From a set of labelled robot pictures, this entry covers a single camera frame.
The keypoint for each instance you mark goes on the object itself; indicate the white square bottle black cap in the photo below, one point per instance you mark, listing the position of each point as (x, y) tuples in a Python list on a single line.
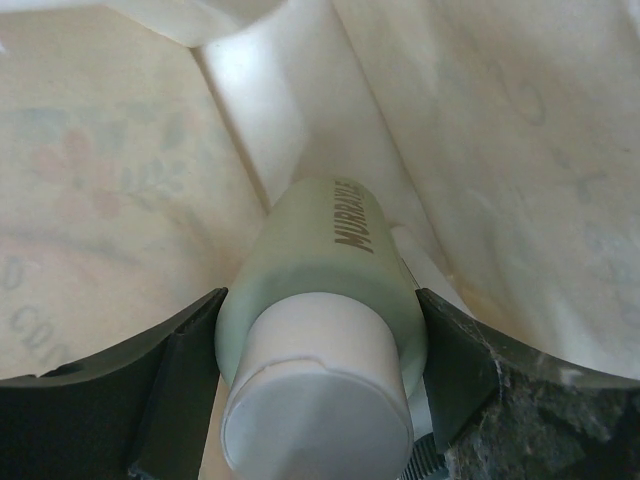
[(415, 400)]

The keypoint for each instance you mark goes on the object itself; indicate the green cylindrical bottle beige cap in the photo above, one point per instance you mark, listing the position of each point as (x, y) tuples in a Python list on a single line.
[(321, 341)]

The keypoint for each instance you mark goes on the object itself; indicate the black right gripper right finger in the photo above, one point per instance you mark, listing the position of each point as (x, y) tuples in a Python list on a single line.
[(501, 409)]

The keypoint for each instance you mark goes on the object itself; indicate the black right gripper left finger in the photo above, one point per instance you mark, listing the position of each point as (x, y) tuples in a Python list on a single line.
[(138, 410)]

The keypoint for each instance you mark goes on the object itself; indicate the beige canvas tote bag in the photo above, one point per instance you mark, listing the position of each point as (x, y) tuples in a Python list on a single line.
[(144, 142)]

